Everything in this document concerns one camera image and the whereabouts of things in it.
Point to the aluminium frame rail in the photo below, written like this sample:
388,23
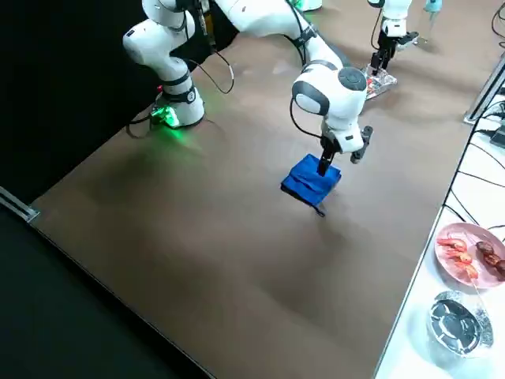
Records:
19,205

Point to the round aluminum foil pan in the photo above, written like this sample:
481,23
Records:
457,327

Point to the shrimp skewer on plate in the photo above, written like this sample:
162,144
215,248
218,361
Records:
459,254

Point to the blue dishcloth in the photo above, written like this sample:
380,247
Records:
304,181

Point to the aluminium camera post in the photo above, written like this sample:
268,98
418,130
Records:
485,94

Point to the black power adapter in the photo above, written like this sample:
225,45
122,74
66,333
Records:
499,137

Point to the clear seasoning bottle teal cap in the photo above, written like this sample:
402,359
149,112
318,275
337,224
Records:
432,4

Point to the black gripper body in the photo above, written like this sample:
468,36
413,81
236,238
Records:
329,142
386,43

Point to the brown meat skewer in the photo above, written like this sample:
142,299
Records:
487,250

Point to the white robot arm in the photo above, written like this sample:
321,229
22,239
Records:
394,16
256,19

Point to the pink plate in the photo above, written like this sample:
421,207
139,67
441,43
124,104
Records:
485,276

